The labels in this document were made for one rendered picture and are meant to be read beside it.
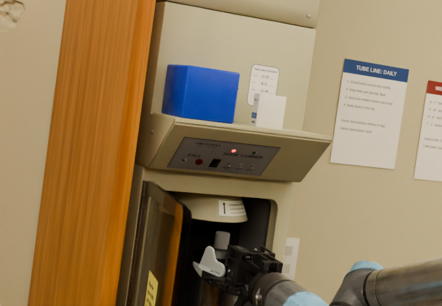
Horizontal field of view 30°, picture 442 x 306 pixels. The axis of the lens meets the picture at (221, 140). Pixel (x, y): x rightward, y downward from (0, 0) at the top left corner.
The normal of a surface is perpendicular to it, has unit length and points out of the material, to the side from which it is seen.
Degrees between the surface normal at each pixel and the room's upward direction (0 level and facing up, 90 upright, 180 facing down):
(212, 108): 90
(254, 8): 90
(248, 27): 90
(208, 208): 66
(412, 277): 73
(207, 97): 90
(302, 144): 135
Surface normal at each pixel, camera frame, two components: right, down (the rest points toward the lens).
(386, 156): 0.42, 0.11
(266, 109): 0.15, 0.07
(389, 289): -0.83, -0.05
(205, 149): 0.20, 0.77
